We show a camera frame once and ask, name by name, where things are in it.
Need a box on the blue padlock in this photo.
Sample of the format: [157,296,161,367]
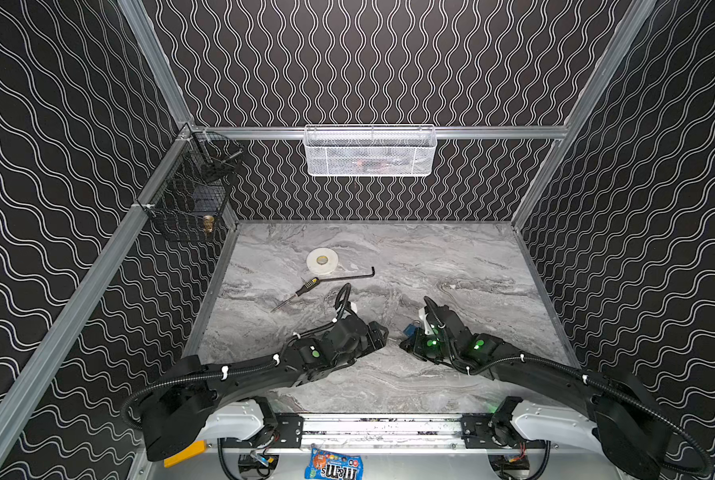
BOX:
[403,325,419,338]

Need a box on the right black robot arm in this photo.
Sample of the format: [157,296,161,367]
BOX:
[401,298,713,479]

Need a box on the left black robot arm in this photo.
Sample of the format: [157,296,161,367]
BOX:
[121,284,389,462]

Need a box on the black hex key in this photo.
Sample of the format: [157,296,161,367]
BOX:
[318,267,377,283]

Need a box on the white tape roll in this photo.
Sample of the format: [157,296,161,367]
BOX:
[307,247,340,277]

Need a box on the blue candy bag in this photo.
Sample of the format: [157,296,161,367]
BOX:
[304,448,363,480]

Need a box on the brass padlock in basket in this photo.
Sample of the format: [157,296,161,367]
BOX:
[203,215,216,235]

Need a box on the yellow block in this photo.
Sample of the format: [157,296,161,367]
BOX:
[163,440,208,468]

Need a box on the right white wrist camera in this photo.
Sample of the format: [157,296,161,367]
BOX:
[419,308,437,337]

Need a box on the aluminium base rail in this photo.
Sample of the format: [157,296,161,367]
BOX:
[218,411,611,452]

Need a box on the white mesh wall basket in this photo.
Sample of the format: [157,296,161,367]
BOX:
[303,124,437,177]

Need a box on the black wire wall basket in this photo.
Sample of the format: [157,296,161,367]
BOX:
[138,123,247,246]

